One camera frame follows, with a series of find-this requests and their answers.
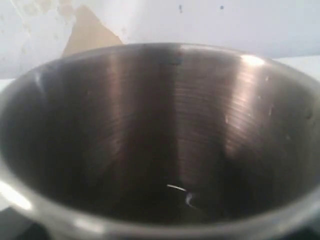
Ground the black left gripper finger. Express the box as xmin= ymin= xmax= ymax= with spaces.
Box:
xmin=0 ymin=208 xmax=48 ymax=240

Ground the stainless steel cup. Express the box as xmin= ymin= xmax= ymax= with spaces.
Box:
xmin=0 ymin=43 xmax=320 ymax=240

